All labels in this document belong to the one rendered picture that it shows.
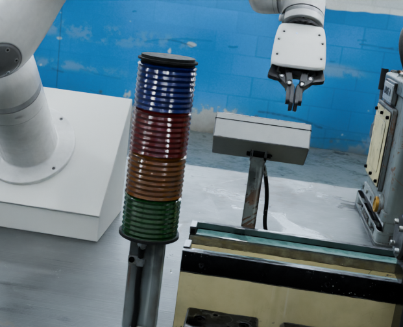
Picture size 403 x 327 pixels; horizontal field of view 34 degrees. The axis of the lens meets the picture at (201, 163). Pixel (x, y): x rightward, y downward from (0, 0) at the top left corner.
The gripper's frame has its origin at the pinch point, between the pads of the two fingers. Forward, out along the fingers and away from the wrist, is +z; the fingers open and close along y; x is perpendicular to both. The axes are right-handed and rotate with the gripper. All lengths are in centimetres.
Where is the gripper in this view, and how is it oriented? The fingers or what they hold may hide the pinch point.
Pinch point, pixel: (293, 98)
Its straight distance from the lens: 125.9
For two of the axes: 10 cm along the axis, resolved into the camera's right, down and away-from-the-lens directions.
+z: -1.5, 9.0, -4.1
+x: 0.2, 4.1, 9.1
